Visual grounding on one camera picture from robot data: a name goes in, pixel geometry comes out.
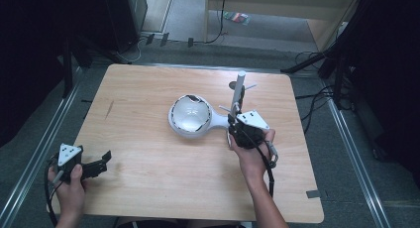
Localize grey metal cable clip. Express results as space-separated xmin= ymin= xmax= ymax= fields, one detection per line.
xmin=265 ymin=140 xmax=280 ymax=170

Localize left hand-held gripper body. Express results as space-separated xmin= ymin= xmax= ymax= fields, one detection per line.
xmin=49 ymin=143 xmax=84 ymax=185

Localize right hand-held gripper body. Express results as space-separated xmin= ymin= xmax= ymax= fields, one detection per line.
xmin=228 ymin=109 xmax=270 ymax=150

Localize black tripod stand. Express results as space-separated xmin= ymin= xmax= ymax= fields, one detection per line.
xmin=280 ymin=19 xmax=352 ymax=111

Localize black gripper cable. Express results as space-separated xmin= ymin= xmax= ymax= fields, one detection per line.
xmin=44 ymin=158 xmax=65 ymax=228
xmin=231 ymin=121 xmax=277 ymax=198

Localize white floor cable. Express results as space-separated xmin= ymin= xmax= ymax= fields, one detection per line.
xmin=116 ymin=39 xmax=144 ymax=65

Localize black cabinet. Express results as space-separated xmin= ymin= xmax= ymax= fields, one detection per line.
xmin=101 ymin=0 xmax=149 ymax=55

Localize light wooden furniture frame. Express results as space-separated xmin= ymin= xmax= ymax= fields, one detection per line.
xmin=203 ymin=0 xmax=365 ymax=53

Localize black floor cables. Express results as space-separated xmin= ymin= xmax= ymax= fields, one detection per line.
xmin=294 ymin=50 xmax=336 ymax=135

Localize black hanging cable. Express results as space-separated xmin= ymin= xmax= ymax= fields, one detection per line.
xmin=203 ymin=0 xmax=230 ymax=46

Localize person's left hand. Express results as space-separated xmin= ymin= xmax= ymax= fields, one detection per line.
xmin=47 ymin=163 xmax=87 ymax=219

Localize black stand post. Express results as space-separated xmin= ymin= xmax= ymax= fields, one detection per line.
xmin=61 ymin=39 xmax=74 ymax=99

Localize person's right hand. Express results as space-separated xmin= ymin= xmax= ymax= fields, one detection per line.
xmin=229 ymin=128 xmax=277 ymax=177

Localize white saucepan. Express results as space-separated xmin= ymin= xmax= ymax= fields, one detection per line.
xmin=167 ymin=93 xmax=232 ymax=139

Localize dark curtain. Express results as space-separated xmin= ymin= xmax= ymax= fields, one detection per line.
xmin=0 ymin=0 xmax=67 ymax=148
xmin=343 ymin=0 xmax=420 ymax=177

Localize colourful packet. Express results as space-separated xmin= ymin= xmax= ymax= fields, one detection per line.
xmin=223 ymin=11 xmax=252 ymax=26

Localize aluminium floor rail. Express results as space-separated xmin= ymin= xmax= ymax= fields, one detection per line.
xmin=321 ymin=82 xmax=394 ymax=228
xmin=0 ymin=67 xmax=83 ymax=228

